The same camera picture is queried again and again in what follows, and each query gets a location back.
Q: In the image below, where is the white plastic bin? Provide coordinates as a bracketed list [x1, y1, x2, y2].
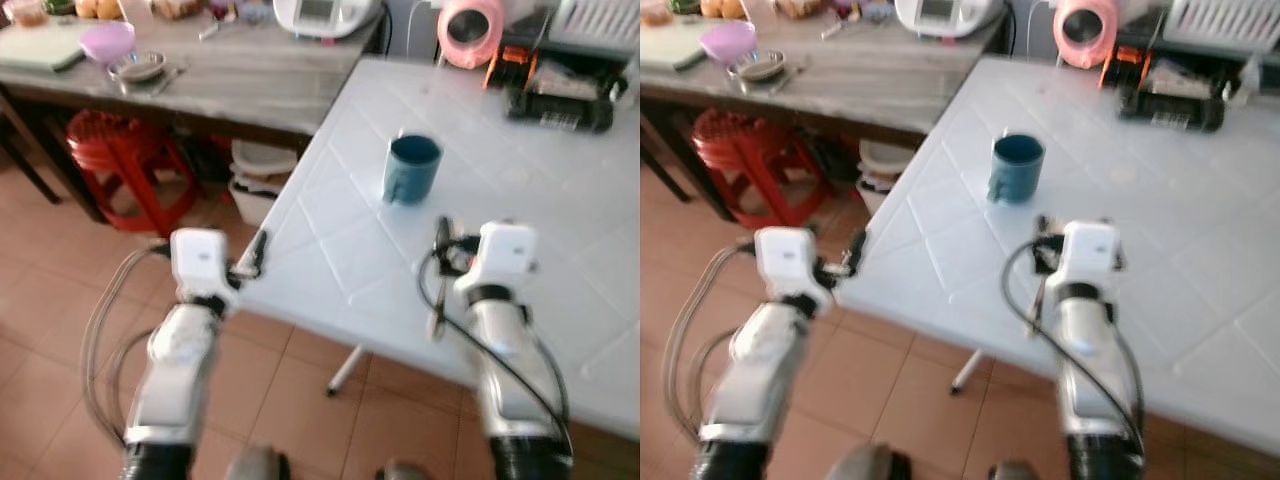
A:
[857, 140, 907, 217]
[229, 140, 300, 227]

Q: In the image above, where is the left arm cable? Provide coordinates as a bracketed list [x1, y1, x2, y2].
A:
[80, 243, 173, 448]
[662, 243, 758, 443]

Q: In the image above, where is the large purple bowl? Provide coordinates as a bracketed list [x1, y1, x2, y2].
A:
[699, 22, 759, 70]
[78, 22, 137, 70]

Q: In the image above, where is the white kitchen appliance with display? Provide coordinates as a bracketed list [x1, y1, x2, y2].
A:
[271, 0, 384, 40]
[892, 0, 1007, 40]

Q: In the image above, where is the white table leg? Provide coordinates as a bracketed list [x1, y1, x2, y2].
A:
[326, 344, 367, 397]
[949, 349, 990, 397]

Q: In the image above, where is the red plastic stool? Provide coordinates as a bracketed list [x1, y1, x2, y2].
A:
[691, 108, 830, 232]
[66, 109, 199, 237]

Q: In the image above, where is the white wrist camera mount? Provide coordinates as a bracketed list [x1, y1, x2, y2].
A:
[1058, 220, 1125, 297]
[455, 222, 539, 297]
[169, 228, 240, 302]
[753, 227, 834, 302]

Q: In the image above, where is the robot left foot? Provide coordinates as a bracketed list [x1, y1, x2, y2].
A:
[824, 444, 912, 480]
[224, 446, 292, 480]

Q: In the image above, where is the orange and black device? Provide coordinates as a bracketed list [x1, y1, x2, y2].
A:
[484, 44, 533, 92]
[1099, 44, 1148, 92]

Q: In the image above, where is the small metal bowl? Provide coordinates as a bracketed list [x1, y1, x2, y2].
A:
[727, 51, 789, 84]
[108, 51, 168, 84]

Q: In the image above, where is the pink round appliance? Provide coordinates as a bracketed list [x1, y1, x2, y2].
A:
[436, 0, 505, 70]
[1052, 0, 1120, 70]

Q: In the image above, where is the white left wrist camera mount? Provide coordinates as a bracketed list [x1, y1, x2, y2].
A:
[169, 228, 240, 302]
[753, 227, 834, 302]

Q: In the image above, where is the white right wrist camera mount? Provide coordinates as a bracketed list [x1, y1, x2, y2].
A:
[455, 222, 539, 297]
[1058, 220, 1125, 297]

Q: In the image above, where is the long black box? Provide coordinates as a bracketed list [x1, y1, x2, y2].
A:
[504, 84, 615, 134]
[1117, 84, 1227, 134]

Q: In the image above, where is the white dish rack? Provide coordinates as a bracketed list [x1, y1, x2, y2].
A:
[547, 0, 641, 57]
[1162, 0, 1280, 57]

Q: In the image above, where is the blue mug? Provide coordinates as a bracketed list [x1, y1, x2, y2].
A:
[382, 133, 444, 207]
[987, 133, 1047, 207]

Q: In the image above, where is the pale green cutting board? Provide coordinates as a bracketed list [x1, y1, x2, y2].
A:
[0, 25, 87, 74]
[640, 38, 707, 74]

